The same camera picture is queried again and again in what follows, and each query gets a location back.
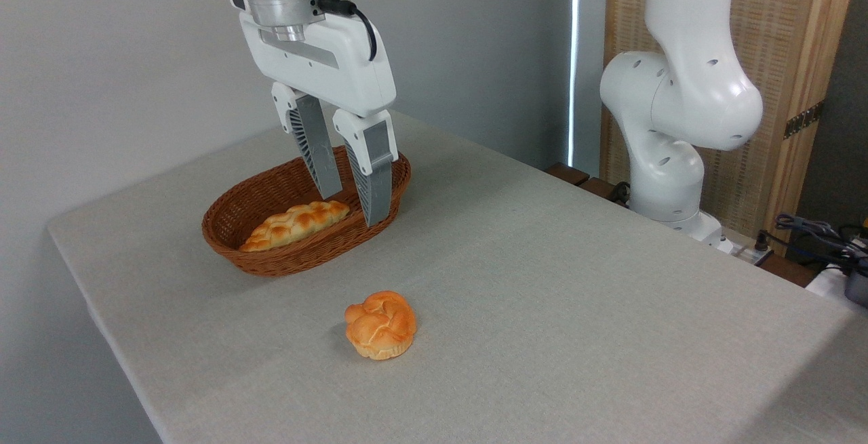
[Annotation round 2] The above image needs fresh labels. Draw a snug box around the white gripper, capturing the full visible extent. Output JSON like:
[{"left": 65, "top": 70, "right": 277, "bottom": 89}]
[{"left": 228, "top": 0, "right": 399, "bottom": 228}]

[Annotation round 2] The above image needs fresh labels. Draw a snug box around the long braided bread loaf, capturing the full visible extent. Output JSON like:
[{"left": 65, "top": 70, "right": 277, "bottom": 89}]
[{"left": 239, "top": 201, "right": 351, "bottom": 253}]

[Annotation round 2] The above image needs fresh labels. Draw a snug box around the brown oval wicker basket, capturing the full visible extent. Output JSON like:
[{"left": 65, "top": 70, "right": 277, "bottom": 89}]
[{"left": 201, "top": 146, "right": 412, "bottom": 277}]

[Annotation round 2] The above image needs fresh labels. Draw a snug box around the round knotted bread roll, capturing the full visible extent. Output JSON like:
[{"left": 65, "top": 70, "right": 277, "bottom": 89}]
[{"left": 344, "top": 291, "right": 417, "bottom": 361}]

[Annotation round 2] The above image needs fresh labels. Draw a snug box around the dark brown wooden bench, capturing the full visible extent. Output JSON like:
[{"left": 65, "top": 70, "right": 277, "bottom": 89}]
[{"left": 545, "top": 163, "right": 631, "bottom": 209}]

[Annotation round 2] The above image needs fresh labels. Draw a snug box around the grey tablecloth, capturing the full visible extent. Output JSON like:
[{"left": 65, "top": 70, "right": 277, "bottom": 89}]
[{"left": 47, "top": 98, "right": 868, "bottom": 444}]

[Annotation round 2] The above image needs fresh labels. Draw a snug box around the white power strip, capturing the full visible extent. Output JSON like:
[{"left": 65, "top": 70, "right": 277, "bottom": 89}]
[{"left": 729, "top": 242, "right": 774, "bottom": 267}]

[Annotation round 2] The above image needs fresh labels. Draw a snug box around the wooden rattan folding screen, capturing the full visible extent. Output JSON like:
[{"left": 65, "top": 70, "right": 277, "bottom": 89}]
[{"left": 600, "top": 0, "right": 861, "bottom": 255}]

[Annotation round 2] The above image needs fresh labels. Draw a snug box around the brass screen hinge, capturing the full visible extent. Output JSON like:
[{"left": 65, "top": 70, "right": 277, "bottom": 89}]
[{"left": 784, "top": 100, "right": 825, "bottom": 140}]

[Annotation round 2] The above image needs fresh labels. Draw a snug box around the white sheet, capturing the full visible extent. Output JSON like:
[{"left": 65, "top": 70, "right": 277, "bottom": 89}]
[{"left": 806, "top": 264, "right": 868, "bottom": 316}]

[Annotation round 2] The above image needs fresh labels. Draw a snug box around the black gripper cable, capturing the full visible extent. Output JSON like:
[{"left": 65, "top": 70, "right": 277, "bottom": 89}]
[{"left": 317, "top": 0, "right": 378, "bottom": 63}]

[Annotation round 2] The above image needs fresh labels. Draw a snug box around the tangled dark cable bundle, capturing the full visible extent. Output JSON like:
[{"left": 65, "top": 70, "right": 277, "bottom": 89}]
[{"left": 756, "top": 212, "right": 868, "bottom": 275}]

